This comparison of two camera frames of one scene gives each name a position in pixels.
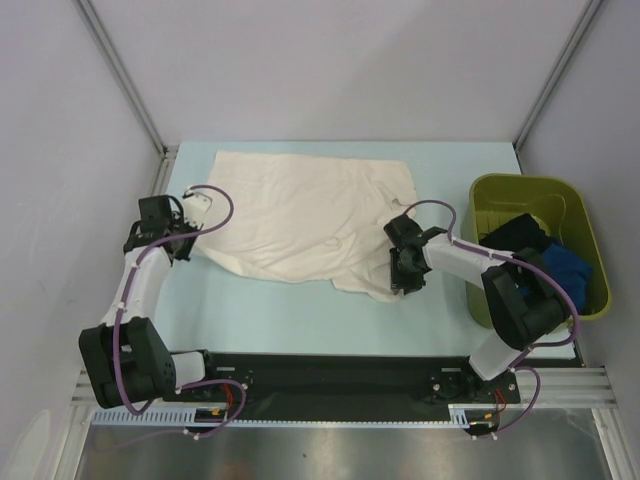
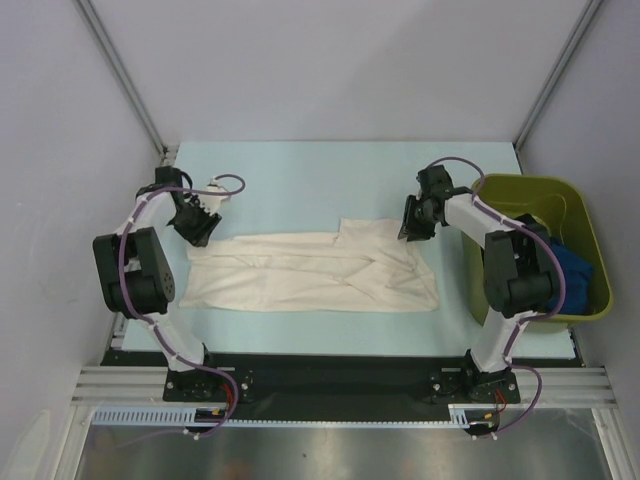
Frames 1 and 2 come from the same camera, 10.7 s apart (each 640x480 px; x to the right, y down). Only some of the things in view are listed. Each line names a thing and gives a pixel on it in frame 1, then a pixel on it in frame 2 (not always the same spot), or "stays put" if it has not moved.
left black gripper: (178, 219) → (199, 236)
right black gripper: (398, 281) → (409, 226)
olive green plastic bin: (560, 206) stays put
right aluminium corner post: (589, 12) stays put
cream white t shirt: (304, 218) → (364, 265)
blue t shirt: (570, 270) stays put
